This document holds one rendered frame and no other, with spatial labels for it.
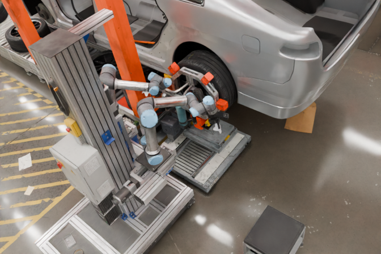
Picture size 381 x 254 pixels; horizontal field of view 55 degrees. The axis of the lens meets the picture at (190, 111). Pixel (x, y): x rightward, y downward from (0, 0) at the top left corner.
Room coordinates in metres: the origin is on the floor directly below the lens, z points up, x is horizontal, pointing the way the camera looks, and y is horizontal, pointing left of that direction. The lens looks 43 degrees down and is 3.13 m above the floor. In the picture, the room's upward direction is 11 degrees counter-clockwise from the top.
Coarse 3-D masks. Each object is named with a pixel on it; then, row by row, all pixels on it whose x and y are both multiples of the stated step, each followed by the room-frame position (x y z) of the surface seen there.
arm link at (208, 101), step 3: (207, 96) 2.02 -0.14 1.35; (210, 96) 2.01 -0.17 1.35; (204, 99) 2.00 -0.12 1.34; (207, 99) 1.99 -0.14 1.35; (210, 99) 1.98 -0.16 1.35; (204, 102) 1.98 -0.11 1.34; (207, 102) 1.97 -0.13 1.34; (210, 102) 1.96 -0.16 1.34; (213, 102) 1.98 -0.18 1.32; (204, 105) 1.97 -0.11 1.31; (207, 105) 1.97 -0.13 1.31; (210, 105) 1.96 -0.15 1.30; (213, 105) 1.97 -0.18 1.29; (207, 108) 1.96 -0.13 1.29; (210, 108) 1.97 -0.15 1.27; (213, 108) 1.97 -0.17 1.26; (210, 111) 1.97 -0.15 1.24
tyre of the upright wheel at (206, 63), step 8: (192, 56) 2.83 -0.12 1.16; (200, 56) 2.79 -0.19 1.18; (208, 56) 2.77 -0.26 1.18; (216, 56) 2.76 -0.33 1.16; (184, 64) 2.78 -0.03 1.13; (192, 64) 2.71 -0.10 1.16; (200, 64) 2.67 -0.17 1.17; (208, 64) 2.67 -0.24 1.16; (216, 64) 2.67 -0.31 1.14; (224, 64) 2.68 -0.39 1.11; (200, 72) 2.64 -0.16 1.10; (216, 72) 2.59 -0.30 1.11; (224, 72) 2.61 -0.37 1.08; (216, 80) 2.53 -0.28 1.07; (224, 80) 2.55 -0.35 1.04; (232, 80) 2.59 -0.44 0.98; (216, 88) 2.53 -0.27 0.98; (224, 88) 2.50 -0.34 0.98; (232, 88) 2.55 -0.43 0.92; (224, 96) 2.47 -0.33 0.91; (232, 96) 2.53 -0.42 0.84; (224, 112) 2.50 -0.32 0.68
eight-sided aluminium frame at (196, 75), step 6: (180, 72) 2.71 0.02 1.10; (186, 72) 2.67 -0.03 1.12; (192, 72) 2.66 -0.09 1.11; (174, 78) 2.79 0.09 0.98; (198, 78) 2.55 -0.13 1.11; (174, 84) 2.80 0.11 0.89; (204, 84) 2.51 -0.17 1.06; (210, 84) 2.53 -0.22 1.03; (210, 90) 2.48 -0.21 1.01; (216, 90) 2.49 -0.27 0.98; (216, 96) 2.46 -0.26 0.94; (204, 114) 2.59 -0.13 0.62
